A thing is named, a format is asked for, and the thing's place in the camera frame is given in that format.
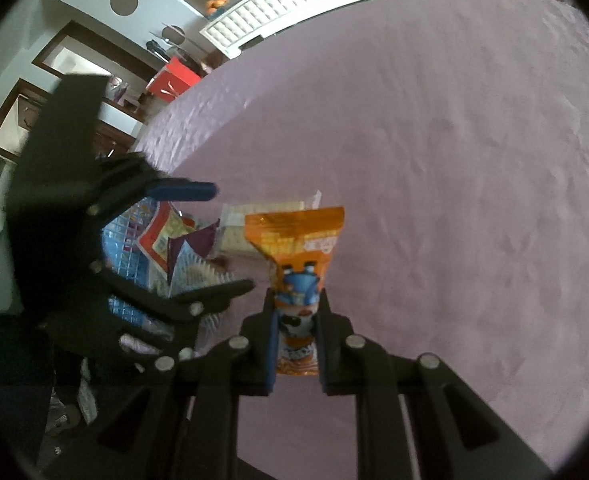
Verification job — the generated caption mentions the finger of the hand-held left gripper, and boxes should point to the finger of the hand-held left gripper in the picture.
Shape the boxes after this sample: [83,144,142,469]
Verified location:
[87,260,256,361]
[87,152,220,221]

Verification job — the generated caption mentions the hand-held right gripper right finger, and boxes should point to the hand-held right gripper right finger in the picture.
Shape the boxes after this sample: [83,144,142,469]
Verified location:
[315,287,557,480]

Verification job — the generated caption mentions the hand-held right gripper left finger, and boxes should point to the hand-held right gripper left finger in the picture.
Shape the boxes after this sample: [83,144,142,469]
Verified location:
[42,287,282,480]

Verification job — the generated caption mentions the red and white snack packet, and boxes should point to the red and white snack packet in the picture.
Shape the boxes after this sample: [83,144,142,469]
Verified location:
[138,202,185,286]

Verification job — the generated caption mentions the purple triangular snack packet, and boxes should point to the purple triangular snack packet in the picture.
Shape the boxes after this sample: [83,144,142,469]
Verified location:
[168,220,221,281]

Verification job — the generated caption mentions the white wafer packet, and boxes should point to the white wafer packet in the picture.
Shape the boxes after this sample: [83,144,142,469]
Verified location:
[219,190,322,261]

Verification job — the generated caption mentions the blue plastic mesh basket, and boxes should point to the blue plastic mesh basket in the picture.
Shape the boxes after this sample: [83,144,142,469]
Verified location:
[99,195,225,351]

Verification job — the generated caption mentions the long orange cartoon snack packet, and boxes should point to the long orange cartoon snack packet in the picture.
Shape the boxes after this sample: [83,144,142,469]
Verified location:
[244,206,346,378]

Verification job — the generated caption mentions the brown wooden door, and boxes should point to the brown wooden door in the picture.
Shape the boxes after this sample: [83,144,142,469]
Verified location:
[0,79,138,163]

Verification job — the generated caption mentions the red gift bag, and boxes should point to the red gift bag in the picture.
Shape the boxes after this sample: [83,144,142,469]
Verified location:
[147,57,203,99]

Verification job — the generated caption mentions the brown doorway frame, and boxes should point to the brown doorway frame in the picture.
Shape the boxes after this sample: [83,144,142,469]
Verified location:
[32,21,158,84]

